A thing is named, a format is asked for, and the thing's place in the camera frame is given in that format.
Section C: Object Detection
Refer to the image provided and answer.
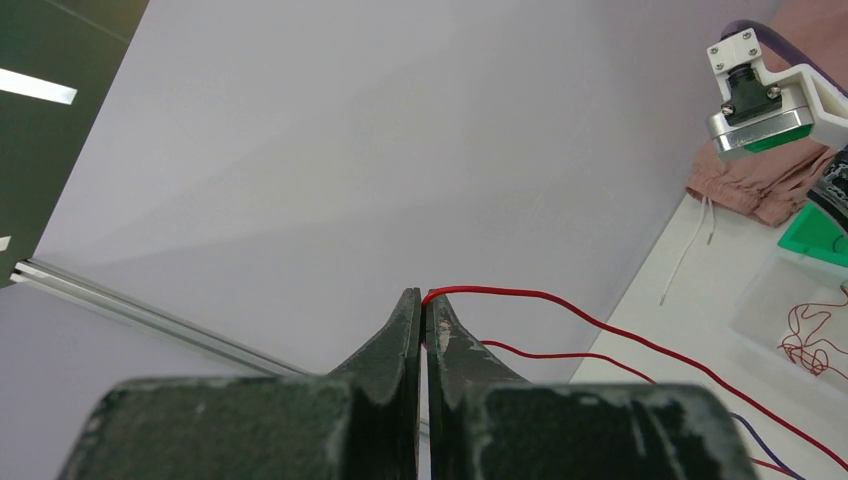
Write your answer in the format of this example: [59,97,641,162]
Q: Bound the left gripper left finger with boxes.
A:
[59,288,422,479]

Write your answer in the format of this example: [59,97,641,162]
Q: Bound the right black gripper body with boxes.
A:
[808,149,847,232]

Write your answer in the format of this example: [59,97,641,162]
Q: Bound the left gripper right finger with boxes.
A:
[423,294,756,479]

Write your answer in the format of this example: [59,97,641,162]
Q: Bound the red wire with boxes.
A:
[778,284,848,378]
[422,286,848,480]

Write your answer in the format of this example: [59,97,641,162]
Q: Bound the green plastic bin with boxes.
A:
[777,205,847,268]

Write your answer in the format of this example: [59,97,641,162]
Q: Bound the pink cloth shorts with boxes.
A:
[685,1,847,228]

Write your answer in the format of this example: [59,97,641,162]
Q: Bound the clear plastic bin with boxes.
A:
[728,248,847,427]

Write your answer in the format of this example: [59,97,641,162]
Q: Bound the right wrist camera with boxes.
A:
[707,20,847,162]

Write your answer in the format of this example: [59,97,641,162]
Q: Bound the white drawstring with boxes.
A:
[659,196,718,307]

